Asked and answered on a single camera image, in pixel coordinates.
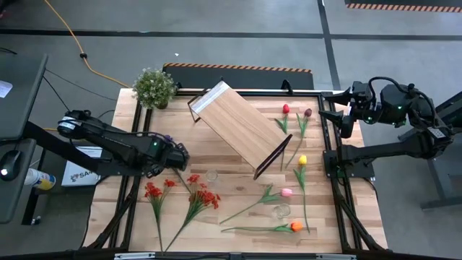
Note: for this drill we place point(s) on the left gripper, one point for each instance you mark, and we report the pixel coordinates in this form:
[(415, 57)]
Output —
[(177, 155)]

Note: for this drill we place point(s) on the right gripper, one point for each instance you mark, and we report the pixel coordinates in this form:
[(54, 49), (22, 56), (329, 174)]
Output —
[(362, 110)]

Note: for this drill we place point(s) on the small red flower bunch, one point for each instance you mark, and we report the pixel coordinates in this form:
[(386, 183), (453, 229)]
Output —
[(154, 191)]

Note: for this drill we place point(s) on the red tulip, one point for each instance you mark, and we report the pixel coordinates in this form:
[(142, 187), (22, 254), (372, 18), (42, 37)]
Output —
[(286, 108)]

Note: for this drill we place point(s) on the large red flower bunch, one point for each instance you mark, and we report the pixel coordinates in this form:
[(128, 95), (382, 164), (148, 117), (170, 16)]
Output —
[(205, 198)]

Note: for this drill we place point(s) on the yellow tulip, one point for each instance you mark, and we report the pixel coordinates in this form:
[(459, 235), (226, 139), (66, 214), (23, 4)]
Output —
[(302, 160)]

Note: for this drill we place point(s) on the pink tulip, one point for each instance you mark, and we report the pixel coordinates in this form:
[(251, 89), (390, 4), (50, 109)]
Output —
[(287, 192)]

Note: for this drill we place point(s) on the short glass vase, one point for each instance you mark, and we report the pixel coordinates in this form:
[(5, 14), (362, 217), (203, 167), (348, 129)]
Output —
[(281, 211)]

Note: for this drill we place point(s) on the orange tulip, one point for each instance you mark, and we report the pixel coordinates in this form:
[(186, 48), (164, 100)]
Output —
[(296, 226)]

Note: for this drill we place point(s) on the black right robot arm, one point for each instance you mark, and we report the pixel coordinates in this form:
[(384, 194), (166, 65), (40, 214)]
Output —
[(397, 148)]

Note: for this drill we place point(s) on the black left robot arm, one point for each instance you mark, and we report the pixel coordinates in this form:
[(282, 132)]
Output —
[(108, 139)]

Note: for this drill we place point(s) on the dark maroon tulip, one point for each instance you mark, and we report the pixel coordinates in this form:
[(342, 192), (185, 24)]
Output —
[(308, 112)]

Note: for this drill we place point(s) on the tall glass vase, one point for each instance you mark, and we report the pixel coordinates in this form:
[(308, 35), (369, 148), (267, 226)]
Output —
[(211, 176)]

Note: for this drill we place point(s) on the black clamp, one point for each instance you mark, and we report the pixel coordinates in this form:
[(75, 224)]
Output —
[(287, 86)]

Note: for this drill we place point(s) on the potted green plant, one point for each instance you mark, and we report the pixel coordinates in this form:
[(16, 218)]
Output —
[(154, 88)]

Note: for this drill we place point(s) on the black hazard-striped floor mat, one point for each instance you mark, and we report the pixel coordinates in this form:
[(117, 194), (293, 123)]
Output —
[(238, 77), (404, 5)]

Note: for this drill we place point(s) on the white printed box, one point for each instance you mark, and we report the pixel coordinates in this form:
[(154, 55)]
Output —
[(77, 177)]

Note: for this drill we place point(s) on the silver aluminium bar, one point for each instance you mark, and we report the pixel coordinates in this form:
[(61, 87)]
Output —
[(335, 257), (133, 256)]

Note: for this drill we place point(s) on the black desk leg beam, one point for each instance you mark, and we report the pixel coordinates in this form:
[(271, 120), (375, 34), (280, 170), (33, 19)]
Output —
[(43, 139)]

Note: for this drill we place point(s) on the white yellow spray can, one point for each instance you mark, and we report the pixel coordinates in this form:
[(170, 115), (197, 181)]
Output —
[(39, 178)]

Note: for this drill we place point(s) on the black desk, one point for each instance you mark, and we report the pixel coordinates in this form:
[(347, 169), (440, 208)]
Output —
[(21, 97)]

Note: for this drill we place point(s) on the black computer mouse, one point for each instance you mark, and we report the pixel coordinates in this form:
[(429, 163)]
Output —
[(10, 164)]

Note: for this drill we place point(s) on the black keyboard tray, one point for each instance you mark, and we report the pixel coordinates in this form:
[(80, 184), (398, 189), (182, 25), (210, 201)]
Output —
[(14, 202)]

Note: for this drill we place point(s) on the white paper sheet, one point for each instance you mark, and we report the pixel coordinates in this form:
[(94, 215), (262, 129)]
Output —
[(5, 88)]

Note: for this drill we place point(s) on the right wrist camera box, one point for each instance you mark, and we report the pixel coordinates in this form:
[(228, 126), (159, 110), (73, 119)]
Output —
[(359, 87)]

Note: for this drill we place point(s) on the black aluminium table frame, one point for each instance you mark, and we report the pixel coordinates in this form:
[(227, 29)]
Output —
[(142, 115)]

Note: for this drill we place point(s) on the wooden shelf black metal frame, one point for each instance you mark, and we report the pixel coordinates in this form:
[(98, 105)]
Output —
[(240, 126)]

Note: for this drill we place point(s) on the black desk frame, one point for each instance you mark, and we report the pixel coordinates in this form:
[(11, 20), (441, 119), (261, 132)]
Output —
[(442, 180)]

